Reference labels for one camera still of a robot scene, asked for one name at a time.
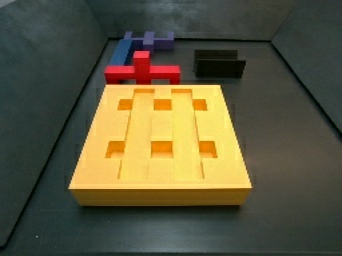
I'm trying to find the yellow slotted board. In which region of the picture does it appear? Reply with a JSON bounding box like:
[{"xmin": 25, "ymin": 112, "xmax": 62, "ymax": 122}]
[{"xmin": 69, "ymin": 85, "xmax": 251, "ymax": 206}]

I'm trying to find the red comb-shaped block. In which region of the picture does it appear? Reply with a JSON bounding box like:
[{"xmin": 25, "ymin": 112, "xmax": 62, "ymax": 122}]
[{"xmin": 104, "ymin": 51, "xmax": 180, "ymax": 85}]

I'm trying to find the blue rectangular block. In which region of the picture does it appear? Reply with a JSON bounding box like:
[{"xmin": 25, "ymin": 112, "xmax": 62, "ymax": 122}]
[{"xmin": 109, "ymin": 39, "xmax": 132, "ymax": 66}]

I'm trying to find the purple comb-shaped block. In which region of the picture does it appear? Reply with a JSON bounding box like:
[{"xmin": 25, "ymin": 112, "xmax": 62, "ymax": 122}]
[{"xmin": 124, "ymin": 31, "xmax": 175, "ymax": 52}]

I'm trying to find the black metal bracket holder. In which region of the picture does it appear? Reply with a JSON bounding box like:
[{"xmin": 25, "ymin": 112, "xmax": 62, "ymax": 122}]
[{"xmin": 193, "ymin": 49, "xmax": 245, "ymax": 78}]

